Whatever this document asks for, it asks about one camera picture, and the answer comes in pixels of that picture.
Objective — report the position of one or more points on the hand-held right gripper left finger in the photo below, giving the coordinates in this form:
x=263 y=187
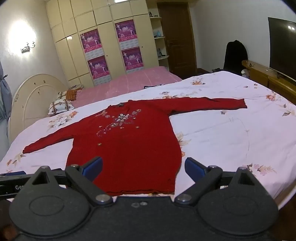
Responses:
x=93 y=167

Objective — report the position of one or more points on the black television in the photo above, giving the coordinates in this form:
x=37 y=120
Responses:
x=281 y=46

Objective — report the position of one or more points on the pink bed sheet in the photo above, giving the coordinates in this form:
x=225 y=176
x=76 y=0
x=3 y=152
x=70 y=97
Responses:
x=129 y=81

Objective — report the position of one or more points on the brown wooden door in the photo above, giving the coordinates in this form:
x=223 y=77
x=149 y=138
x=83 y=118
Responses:
x=178 y=39

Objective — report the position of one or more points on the wall lamp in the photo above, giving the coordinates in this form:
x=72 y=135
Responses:
x=28 y=46

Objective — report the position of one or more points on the cream corner shelf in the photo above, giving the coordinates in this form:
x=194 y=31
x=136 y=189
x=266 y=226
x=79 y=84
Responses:
x=159 y=39

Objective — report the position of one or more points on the black striped garment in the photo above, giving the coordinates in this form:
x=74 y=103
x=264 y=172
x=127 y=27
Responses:
x=151 y=87

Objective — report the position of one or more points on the cream wardrobe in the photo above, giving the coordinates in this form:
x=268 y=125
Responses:
x=69 y=58

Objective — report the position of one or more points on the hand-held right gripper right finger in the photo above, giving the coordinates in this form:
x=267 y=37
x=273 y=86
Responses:
x=193 y=168

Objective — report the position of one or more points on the white plaid pillow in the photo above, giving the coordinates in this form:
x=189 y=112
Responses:
x=60 y=107

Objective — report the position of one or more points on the purple wall poster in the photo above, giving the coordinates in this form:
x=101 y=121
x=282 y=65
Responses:
x=90 y=41
x=99 y=67
x=126 y=31
x=132 y=58

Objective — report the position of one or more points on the white floral bed blanket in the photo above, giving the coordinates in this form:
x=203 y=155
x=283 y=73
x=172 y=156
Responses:
x=219 y=129

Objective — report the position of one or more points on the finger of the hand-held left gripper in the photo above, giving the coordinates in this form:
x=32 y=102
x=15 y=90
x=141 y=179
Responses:
x=17 y=173

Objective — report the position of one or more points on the grey curtain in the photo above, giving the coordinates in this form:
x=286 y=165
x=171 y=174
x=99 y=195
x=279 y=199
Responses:
x=5 y=92

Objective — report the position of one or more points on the cream wooden headboard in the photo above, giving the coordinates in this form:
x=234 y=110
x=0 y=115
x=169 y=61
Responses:
x=34 y=104

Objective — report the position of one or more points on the orange striped pillow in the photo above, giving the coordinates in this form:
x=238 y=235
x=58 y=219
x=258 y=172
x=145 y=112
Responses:
x=70 y=94

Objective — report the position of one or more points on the red embroidered sweater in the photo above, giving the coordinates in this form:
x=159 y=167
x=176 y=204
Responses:
x=129 y=150

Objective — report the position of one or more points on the small white object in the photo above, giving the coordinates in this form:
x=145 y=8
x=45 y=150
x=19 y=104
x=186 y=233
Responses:
x=244 y=73

